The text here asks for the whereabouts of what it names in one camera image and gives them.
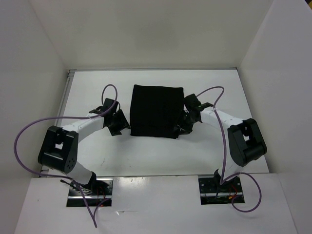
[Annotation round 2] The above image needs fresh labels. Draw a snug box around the black skirt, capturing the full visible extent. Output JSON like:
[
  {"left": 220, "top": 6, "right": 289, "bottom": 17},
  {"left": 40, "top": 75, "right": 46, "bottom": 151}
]
[{"left": 130, "top": 84, "right": 184, "bottom": 139}]

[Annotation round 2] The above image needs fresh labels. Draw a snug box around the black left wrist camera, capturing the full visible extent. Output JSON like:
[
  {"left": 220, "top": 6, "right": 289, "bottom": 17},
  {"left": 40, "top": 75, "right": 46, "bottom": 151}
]
[{"left": 100, "top": 98, "right": 120, "bottom": 115}]

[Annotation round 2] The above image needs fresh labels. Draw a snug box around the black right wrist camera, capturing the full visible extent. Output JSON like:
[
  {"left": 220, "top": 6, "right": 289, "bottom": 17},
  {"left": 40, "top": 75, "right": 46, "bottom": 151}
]
[{"left": 183, "top": 94, "right": 201, "bottom": 112}]

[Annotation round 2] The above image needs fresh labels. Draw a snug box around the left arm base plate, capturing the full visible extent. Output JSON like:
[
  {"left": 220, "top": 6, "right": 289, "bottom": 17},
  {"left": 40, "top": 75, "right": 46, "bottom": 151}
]
[{"left": 66, "top": 178, "right": 114, "bottom": 208}]

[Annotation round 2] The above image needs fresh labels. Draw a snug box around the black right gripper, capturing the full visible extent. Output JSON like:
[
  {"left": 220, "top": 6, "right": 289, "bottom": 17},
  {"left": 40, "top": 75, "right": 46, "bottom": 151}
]
[{"left": 173, "top": 109, "right": 197, "bottom": 135}]

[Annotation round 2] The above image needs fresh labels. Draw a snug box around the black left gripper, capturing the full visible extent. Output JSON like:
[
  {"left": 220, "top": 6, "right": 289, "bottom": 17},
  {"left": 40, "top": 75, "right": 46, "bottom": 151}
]
[{"left": 107, "top": 109, "right": 131, "bottom": 136}]

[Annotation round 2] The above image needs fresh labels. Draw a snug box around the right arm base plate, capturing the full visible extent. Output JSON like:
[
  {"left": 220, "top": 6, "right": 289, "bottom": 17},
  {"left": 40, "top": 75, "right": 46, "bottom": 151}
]
[{"left": 198, "top": 175, "right": 245, "bottom": 205}]

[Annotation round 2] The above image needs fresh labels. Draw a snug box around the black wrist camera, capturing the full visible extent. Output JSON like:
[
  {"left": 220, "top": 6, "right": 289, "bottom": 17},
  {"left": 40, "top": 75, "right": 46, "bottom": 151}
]
[
  {"left": 183, "top": 94, "right": 201, "bottom": 112},
  {"left": 100, "top": 98, "right": 120, "bottom": 115}
]

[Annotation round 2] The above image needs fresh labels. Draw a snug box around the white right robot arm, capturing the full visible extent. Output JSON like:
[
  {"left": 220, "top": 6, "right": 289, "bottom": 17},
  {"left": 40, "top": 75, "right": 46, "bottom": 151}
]
[{"left": 177, "top": 107, "right": 267, "bottom": 192}]

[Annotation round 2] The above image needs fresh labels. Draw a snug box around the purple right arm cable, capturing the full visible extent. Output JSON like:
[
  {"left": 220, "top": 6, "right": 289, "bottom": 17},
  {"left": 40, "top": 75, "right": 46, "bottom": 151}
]
[{"left": 196, "top": 86, "right": 263, "bottom": 213}]

